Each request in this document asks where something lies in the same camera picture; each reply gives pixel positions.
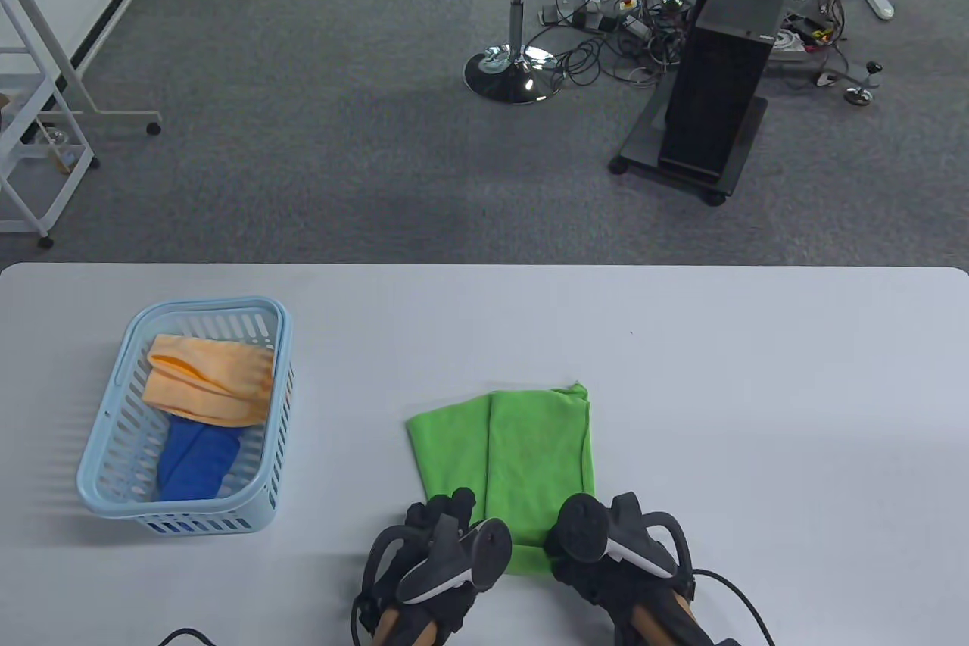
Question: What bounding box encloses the grey power strip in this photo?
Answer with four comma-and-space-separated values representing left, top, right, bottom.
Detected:
540, 2, 606, 31

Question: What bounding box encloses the round silver cable reel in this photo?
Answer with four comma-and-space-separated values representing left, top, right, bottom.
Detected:
768, 29, 809, 62

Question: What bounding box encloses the green rectangular towel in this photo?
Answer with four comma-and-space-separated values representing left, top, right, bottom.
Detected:
406, 382, 597, 577

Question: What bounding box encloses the black computer tower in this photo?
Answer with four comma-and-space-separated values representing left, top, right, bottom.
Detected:
658, 0, 798, 185

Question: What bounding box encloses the orange towel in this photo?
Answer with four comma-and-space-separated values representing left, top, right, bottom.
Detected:
143, 334, 276, 429

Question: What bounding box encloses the black rolling cart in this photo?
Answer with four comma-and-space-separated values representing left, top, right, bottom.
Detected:
609, 92, 769, 206

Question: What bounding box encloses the person's right forearm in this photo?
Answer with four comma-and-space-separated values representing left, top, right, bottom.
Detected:
631, 595, 705, 646

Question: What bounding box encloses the black and white controller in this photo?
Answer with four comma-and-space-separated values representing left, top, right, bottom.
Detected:
556, 492, 694, 588
367, 516, 513, 606

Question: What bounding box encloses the blue towel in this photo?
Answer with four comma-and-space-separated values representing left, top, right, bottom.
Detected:
157, 415, 243, 501

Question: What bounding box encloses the tangle of floor cables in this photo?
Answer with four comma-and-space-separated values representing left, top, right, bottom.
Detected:
539, 0, 860, 88

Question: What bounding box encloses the person's left forearm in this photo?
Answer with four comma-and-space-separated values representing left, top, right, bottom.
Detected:
377, 603, 438, 646

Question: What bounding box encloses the white shelf cart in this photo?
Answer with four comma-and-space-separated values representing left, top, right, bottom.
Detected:
0, 0, 100, 250

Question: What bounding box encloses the light blue plastic basket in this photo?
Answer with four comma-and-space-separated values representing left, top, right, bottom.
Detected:
77, 297, 294, 535

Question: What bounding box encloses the person's right hand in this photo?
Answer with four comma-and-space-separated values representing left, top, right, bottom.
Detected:
544, 523, 696, 630

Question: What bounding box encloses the person's left hand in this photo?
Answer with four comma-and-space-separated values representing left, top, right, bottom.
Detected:
371, 488, 479, 643

